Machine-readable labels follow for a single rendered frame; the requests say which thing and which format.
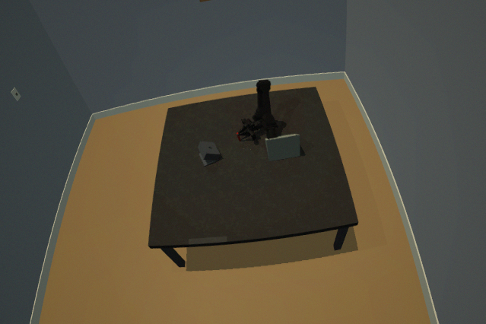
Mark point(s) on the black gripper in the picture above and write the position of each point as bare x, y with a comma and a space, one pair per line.
250, 131

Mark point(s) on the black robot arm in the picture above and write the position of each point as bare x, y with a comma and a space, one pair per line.
263, 115

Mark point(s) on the grey flat panel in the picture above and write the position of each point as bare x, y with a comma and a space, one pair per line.
208, 152

